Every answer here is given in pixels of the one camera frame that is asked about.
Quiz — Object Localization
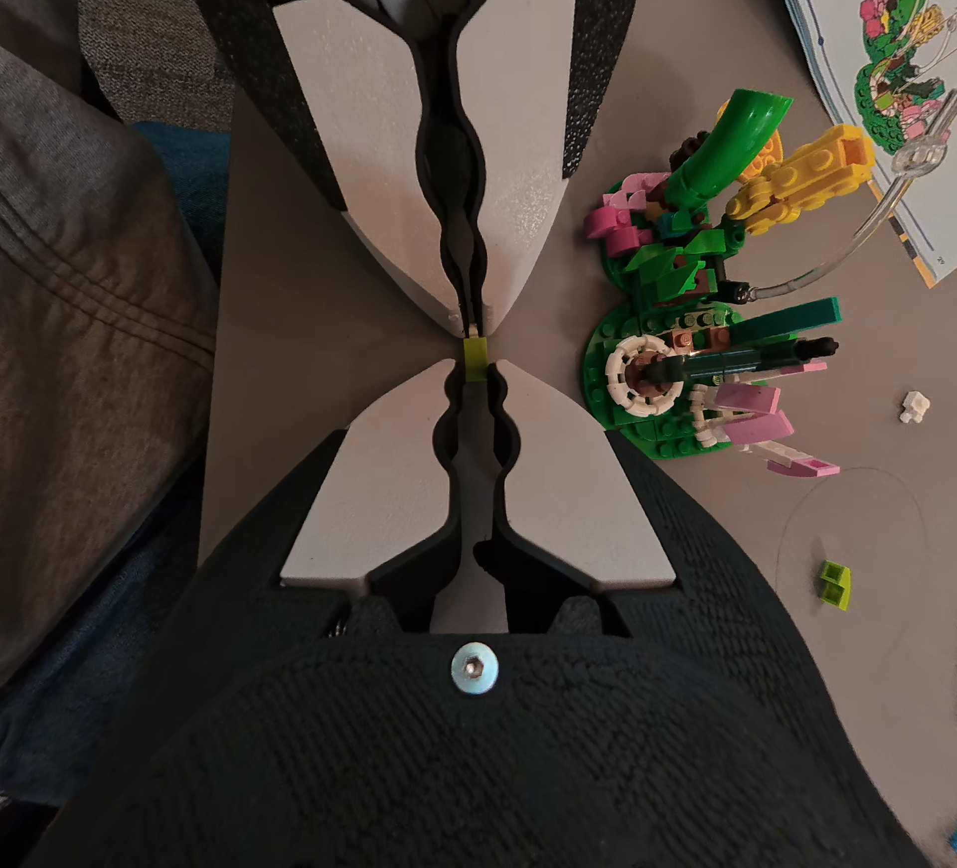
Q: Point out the lego flower garden model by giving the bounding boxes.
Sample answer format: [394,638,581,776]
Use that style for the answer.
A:
[582,88,945,478]

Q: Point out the person's grey sweatshirt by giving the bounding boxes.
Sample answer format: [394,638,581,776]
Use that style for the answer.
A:
[0,46,223,687]

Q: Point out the lime green lego piece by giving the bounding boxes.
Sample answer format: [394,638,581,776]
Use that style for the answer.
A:
[818,560,854,612]

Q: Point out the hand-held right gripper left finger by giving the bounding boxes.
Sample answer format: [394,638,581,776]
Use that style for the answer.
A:
[280,358,462,597]

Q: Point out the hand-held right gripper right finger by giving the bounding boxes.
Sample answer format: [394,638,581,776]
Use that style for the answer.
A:
[486,358,678,594]

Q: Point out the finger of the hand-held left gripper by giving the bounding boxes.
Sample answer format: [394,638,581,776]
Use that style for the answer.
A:
[455,0,582,335]
[272,0,480,340]

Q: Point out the person's blue jeans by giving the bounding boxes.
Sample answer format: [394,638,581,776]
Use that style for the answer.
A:
[0,121,233,805]

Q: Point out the person's left forearm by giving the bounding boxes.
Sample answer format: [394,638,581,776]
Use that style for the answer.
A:
[0,0,237,134]

